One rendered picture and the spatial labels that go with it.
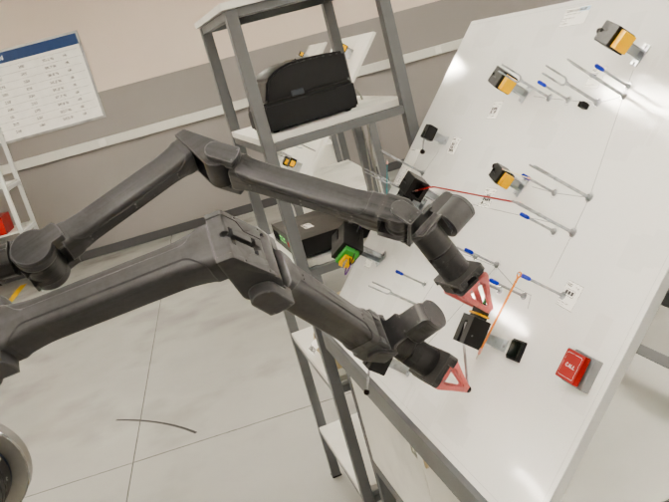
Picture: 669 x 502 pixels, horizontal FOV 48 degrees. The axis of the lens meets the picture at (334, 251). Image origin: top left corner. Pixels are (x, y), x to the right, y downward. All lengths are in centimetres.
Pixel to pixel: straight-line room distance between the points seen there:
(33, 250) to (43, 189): 751
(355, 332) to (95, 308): 45
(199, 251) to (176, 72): 780
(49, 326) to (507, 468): 80
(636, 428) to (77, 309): 113
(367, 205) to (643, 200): 48
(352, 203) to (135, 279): 57
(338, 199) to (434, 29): 776
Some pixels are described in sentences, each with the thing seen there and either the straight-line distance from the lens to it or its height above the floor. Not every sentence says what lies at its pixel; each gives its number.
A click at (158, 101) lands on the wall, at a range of 873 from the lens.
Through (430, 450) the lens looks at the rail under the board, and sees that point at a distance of 158.
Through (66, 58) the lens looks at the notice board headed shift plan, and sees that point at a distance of 880.
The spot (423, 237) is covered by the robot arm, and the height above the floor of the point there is 131.
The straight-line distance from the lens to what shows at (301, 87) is 231.
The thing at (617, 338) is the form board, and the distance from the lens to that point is 128.
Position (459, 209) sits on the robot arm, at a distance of 141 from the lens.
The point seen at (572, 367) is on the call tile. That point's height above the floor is 110.
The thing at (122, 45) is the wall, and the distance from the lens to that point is 877.
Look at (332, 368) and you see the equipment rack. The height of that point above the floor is 71.
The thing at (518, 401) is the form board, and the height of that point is 100.
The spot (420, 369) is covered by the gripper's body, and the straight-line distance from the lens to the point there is 140.
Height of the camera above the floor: 169
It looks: 16 degrees down
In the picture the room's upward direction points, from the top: 15 degrees counter-clockwise
